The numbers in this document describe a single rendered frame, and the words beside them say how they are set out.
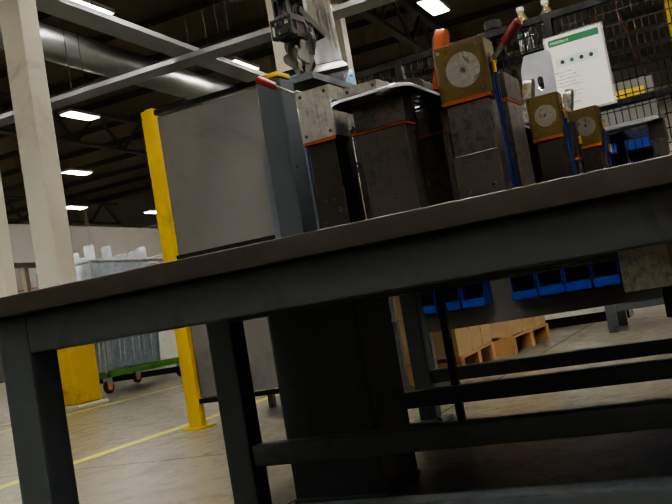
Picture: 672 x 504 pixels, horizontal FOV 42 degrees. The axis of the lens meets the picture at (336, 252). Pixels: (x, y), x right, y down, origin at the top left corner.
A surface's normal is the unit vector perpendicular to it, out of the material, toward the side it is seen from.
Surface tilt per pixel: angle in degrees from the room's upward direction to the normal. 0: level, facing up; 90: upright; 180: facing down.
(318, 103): 90
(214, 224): 90
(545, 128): 90
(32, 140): 90
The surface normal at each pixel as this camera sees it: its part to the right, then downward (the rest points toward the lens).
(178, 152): -0.40, 0.00
